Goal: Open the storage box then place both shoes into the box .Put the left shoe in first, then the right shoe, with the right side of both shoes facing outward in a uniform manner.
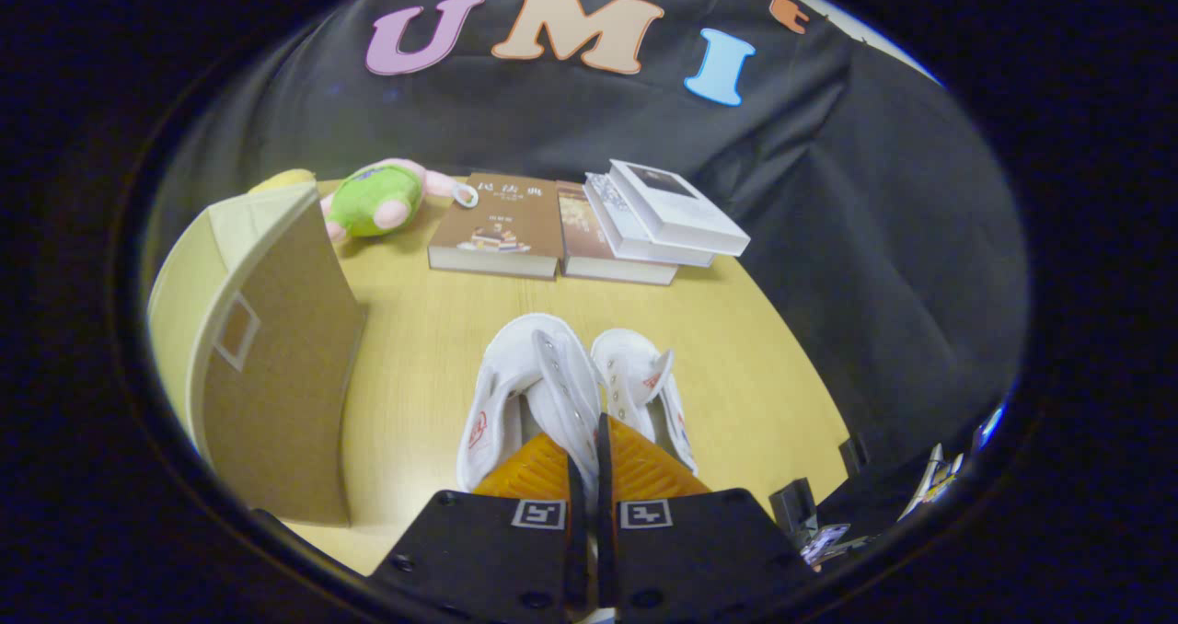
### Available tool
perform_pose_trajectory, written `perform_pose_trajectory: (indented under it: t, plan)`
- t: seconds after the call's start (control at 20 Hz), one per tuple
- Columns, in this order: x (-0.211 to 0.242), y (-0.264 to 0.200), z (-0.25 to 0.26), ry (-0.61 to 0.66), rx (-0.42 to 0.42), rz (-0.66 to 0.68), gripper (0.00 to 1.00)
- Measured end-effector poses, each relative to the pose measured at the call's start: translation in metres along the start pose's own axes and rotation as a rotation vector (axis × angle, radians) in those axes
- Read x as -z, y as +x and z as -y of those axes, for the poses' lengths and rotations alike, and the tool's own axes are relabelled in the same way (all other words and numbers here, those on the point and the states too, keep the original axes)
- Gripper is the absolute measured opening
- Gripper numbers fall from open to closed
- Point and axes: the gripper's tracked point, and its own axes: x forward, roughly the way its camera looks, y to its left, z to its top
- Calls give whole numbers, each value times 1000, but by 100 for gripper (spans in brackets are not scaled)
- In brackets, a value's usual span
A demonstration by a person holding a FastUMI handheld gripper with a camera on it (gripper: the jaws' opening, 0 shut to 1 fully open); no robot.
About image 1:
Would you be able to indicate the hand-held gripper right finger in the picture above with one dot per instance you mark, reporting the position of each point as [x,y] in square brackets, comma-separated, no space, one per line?
[605,514]

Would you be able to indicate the yellow plush toy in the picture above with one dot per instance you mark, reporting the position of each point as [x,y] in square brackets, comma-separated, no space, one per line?
[281,180]

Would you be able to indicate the pile of printed papers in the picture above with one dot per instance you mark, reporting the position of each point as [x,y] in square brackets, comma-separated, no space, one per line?
[939,481]

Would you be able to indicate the white patterned book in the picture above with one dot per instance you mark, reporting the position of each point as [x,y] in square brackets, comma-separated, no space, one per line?
[626,228]

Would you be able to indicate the white book with dark picture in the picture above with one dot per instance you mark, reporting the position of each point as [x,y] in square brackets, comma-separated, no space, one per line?
[681,214]

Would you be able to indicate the green and pink plush toy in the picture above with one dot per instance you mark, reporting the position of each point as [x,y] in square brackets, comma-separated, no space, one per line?
[373,201]

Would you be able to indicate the beige fabric storage box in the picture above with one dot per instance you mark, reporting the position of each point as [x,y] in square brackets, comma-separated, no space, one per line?
[276,375]

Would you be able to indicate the white canvas shoe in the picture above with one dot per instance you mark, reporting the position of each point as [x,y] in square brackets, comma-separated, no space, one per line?
[515,366]
[635,371]

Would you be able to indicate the small printed card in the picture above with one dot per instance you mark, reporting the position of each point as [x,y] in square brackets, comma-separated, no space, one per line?
[824,541]

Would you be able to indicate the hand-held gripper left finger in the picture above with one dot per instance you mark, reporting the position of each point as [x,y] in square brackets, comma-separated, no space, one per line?
[578,532]

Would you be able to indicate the brown cover book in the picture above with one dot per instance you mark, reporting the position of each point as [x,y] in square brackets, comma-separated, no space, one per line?
[497,219]

